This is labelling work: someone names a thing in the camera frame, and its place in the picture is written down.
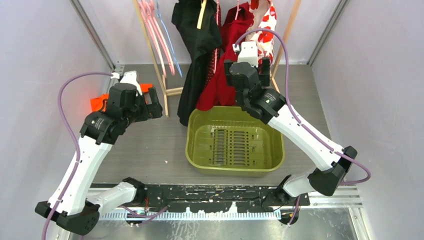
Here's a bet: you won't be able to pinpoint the plain red garment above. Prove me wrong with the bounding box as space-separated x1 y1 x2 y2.
196 2 255 112

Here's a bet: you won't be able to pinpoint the pink hanger of red garment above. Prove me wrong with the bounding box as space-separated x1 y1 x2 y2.
234 0 240 20

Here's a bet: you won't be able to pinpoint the red poppy floral skirt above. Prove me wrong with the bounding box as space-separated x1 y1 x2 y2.
247 0 278 65

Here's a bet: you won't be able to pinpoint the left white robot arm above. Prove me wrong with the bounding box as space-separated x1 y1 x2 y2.
35 83 163 236

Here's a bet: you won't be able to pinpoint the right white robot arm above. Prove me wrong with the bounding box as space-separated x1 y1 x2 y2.
224 60 358 206

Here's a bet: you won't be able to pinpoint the pink hanger of dotted garment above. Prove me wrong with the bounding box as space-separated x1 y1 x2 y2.
213 0 221 74

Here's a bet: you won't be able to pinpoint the yellow wooden hanger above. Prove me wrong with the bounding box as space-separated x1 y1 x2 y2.
196 0 207 30

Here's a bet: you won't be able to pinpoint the light blue hanger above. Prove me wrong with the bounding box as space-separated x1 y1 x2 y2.
154 0 183 78

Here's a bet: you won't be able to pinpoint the dark red polka dot garment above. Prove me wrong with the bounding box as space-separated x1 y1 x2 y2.
204 0 222 87

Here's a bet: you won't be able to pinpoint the wooden clothes rack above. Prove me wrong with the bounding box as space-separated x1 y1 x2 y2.
132 0 303 118

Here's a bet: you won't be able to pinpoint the orange garment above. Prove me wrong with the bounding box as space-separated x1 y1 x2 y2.
90 83 153 112

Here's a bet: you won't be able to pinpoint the black garment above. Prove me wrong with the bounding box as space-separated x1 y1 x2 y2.
171 0 222 127

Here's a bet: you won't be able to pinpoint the olive green plastic basket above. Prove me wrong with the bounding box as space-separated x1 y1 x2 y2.
185 106 285 178

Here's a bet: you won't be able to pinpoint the empty pink hangers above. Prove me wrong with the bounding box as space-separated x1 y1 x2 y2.
137 0 176 77

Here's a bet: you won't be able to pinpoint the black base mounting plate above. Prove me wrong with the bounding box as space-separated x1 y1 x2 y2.
125 184 311 224

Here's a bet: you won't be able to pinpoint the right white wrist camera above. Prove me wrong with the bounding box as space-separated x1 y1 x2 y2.
232 41 259 68

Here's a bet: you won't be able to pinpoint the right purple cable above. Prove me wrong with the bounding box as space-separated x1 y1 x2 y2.
234 28 372 186

